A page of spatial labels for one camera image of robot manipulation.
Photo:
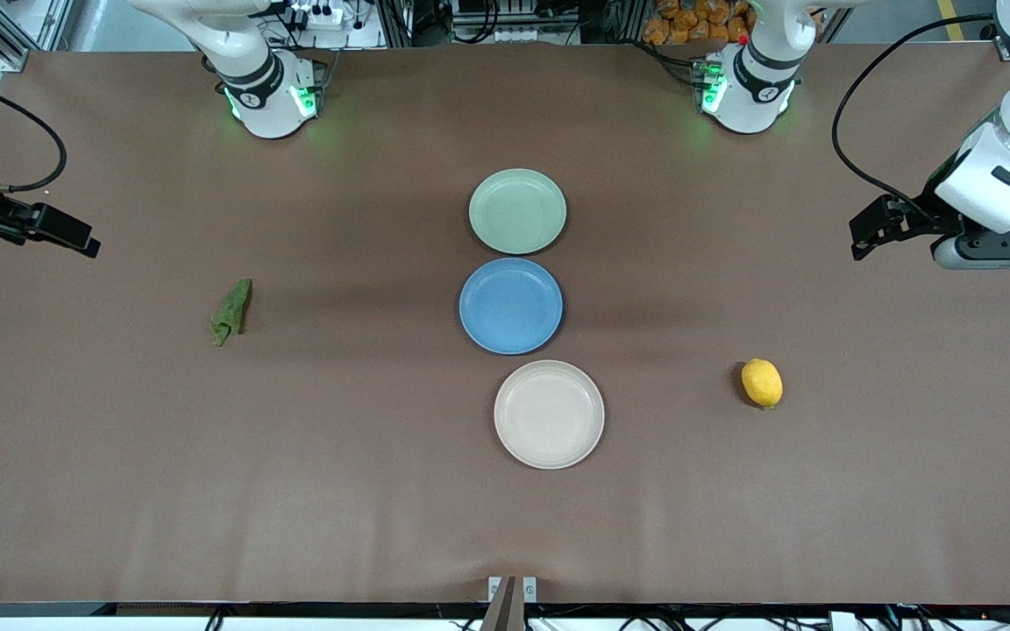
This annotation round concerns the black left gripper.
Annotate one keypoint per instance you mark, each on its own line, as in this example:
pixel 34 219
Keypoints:
pixel 929 211

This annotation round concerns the orange snack packets bag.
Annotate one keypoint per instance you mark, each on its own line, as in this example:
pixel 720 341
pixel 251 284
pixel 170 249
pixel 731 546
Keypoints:
pixel 689 22

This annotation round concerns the green lettuce leaf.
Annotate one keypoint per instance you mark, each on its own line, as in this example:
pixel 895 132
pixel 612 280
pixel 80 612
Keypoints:
pixel 231 315

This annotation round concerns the aluminium frame profile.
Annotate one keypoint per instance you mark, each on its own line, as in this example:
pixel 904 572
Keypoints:
pixel 10 48

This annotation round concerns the metal equipment rack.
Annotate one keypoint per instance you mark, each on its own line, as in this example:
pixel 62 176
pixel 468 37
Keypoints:
pixel 400 22

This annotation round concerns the beige plate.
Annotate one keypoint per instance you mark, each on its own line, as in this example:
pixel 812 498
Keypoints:
pixel 549 414

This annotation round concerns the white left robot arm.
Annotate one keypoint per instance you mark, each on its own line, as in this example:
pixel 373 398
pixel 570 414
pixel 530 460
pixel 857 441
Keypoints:
pixel 755 88

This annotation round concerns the white power strip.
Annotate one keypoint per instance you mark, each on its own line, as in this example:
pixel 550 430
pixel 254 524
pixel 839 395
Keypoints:
pixel 321 15

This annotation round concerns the blue plate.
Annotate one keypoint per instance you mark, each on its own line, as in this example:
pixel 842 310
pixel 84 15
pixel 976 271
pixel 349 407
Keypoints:
pixel 511 307

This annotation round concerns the metal bracket with brown post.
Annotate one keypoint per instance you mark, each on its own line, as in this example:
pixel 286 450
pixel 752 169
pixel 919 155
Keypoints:
pixel 512 605

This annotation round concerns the small white adapter box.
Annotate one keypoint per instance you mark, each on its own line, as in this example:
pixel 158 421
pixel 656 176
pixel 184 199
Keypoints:
pixel 842 622

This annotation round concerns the light green plate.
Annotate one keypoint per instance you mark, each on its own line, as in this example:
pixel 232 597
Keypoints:
pixel 518 212

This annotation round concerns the yellow lemon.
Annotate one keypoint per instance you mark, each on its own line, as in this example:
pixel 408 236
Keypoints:
pixel 762 384

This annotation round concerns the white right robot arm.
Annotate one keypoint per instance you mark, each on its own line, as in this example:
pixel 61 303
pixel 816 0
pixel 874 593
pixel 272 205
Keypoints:
pixel 259 88

